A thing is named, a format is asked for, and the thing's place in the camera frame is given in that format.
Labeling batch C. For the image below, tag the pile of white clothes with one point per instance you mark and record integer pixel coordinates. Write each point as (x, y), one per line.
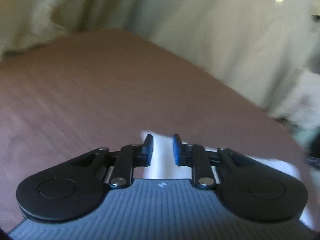
(306, 100)

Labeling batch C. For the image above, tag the pale cream curtain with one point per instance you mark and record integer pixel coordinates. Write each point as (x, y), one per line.
(220, 35)

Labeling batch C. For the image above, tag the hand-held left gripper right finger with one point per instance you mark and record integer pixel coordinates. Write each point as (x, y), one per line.
(176, 152)

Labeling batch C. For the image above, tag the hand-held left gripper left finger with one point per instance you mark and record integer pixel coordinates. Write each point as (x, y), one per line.
(150, 152)

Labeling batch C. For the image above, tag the cream white garment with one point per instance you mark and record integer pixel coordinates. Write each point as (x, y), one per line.
(162, 160)

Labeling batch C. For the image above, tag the gold damask curtain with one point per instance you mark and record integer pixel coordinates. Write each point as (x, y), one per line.
(45, 10)

